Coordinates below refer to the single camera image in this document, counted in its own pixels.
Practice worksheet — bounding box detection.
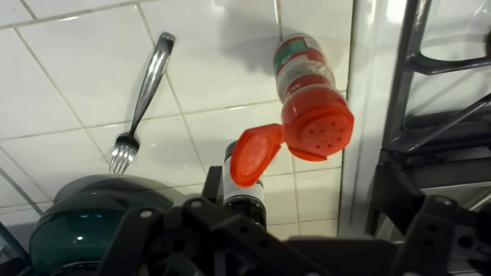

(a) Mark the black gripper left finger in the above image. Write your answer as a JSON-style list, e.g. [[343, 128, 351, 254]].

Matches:
[[96, 166, 328, 276]]

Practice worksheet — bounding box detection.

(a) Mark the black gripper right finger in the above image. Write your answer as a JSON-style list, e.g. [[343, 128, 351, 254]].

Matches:
[[388, 194, 491, 276]]

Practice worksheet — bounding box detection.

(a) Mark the red lid spice shaker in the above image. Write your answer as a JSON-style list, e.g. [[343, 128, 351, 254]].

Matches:
[[226, 33, 355, 189]]

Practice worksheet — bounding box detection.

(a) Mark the dark green bowl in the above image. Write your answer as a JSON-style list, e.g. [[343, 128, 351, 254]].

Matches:
[[25, 172, 191, 276]]

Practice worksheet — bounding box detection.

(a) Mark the silver metal fork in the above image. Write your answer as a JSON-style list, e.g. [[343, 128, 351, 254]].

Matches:
[[107, 31, 177, 177]]

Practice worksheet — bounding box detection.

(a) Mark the black burner grate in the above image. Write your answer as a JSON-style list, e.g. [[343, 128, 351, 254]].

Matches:
[[366, 0, 491, 243]]

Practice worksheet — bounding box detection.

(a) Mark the white gas stove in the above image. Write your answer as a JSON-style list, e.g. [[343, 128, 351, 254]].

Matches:
[[338, 0, 491, 243]]

